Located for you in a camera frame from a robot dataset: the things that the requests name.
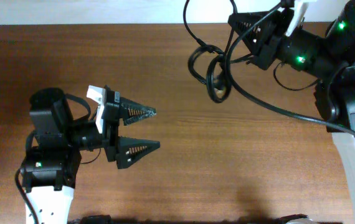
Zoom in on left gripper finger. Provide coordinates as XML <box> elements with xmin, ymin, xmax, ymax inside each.
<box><xmin>120</xmin><ymin>98</ymin><xmax>156</xmax><ymax>126</ymax></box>
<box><xmin>115</xmin><ymin>137</ymin><xmax>161</xmax><ymax>169</ymax></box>

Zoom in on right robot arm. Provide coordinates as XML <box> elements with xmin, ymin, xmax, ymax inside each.
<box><xmin>228</xmin><ymin>1</ymin><xmax>355</xmax><ymax>219</ymax></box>

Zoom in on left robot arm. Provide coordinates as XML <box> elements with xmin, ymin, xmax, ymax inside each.
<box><xmin>14</xmin><ymin>85</ymin><xmax>160</xmax><ymax>223</ymax></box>

